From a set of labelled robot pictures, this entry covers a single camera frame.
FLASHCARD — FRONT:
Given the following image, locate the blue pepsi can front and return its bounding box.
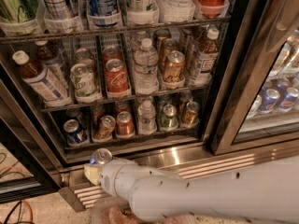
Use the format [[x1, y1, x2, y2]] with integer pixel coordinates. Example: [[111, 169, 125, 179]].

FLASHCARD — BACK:
[[90, 148, 113, 165]]

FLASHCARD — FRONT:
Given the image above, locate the blue pepsi can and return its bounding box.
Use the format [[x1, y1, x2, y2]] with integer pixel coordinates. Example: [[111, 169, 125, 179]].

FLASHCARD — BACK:
[[64, 119, 88, 147], [90, 148, 113, 165]]

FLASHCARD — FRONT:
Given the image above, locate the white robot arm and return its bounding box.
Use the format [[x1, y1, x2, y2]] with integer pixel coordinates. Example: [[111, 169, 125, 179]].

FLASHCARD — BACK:
[[84, 157, 299, 224]]

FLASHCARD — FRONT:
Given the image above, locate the blue pepsi can behind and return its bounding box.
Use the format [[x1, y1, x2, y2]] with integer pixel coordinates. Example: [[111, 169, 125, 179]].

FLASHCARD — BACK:
[[64, 119, 88, 147]]

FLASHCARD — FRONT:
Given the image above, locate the gold can bottom front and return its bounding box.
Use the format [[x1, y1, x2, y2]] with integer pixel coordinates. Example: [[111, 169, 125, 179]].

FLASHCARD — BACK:
[[95, 115, 116, 140]]

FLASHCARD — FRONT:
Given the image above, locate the gold can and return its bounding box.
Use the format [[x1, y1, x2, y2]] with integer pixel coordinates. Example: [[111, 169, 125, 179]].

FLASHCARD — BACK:
[[95, 115, 116, 140], [163, 50, 185, 83]]

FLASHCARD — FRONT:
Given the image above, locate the red can bottom front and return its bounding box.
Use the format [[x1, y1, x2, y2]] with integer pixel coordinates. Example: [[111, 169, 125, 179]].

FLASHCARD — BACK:
[[116, 111, 135, 137]]

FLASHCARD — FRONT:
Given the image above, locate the small water bottle bottom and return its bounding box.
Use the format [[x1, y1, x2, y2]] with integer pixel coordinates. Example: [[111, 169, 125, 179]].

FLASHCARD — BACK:
[[137, 100, 157, 135]]

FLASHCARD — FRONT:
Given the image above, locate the green can bottom shelf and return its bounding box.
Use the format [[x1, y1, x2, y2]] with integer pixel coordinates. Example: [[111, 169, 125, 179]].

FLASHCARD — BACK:
[[160, 105, 178, 131]]

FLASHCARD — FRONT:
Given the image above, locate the steel fridge vent grille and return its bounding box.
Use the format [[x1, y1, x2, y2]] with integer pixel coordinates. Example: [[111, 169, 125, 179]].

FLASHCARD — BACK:
[[59, 138, 299, 212]]

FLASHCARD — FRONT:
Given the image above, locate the red coca-cola can front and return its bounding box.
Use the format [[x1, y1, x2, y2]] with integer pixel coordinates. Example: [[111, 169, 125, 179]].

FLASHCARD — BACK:
[[105, 59, 129, 97]]

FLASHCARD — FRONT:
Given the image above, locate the red coca-cola can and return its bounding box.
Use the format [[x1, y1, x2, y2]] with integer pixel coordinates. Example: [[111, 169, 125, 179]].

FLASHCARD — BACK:
[[102, 45, 123, 63], [105, 59, 129, 97]]

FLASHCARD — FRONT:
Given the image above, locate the green white can middle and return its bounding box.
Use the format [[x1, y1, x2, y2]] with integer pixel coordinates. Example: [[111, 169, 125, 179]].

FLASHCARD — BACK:
[[70, 63, 98, 97]]

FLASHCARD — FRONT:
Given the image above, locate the water bottle middle shelf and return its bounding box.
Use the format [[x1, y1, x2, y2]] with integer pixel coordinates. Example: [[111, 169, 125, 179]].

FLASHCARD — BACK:
[[134, 38, 158, 94]]

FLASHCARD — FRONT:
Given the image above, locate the orange can bottom right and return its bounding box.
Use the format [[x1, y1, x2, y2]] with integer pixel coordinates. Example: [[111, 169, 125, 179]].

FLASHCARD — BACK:
[[181, 102, 200, 126]]

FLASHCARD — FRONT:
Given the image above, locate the red coca-cola can rear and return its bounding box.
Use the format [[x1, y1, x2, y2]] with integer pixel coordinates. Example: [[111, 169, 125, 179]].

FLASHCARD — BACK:
[[102, 45, 123, 63]]

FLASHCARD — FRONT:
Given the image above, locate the gold can middle front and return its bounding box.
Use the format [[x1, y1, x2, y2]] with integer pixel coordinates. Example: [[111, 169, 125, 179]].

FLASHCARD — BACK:
[[163, 50, 185, 83]]

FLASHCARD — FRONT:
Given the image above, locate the fridge glass door right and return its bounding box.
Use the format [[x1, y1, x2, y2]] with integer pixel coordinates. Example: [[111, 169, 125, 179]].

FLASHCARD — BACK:
[[211, 0, 299, 154]]

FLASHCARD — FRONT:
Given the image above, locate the clear plastic bin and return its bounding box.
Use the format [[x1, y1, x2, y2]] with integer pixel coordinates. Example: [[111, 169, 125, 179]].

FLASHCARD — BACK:
[[92, 198, 141, 224]]

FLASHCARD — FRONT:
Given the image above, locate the tea bottle left front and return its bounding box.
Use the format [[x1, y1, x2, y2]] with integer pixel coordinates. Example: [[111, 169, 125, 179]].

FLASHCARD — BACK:
[[12, 50, 69, 107]]

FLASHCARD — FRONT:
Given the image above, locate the tea bottle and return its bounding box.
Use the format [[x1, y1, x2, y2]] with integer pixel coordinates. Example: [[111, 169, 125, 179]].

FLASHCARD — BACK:
[[189, 27, 219, 86], [12, 50, 69, 107], [36, 40, 68, 88]]

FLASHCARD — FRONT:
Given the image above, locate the tea bottle left rear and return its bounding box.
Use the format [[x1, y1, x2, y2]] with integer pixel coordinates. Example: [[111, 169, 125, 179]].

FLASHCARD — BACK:
[[36, 40, 68, 88]]

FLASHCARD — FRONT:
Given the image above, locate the tea bottle right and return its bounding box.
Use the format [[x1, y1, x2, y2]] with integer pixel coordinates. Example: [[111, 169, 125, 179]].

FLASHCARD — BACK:
[[189, 27, 219, 86]]

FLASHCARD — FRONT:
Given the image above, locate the orange cable on floor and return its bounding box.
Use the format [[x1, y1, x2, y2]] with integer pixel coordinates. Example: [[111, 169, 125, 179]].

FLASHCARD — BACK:
[[2, 199, 34, 224]]

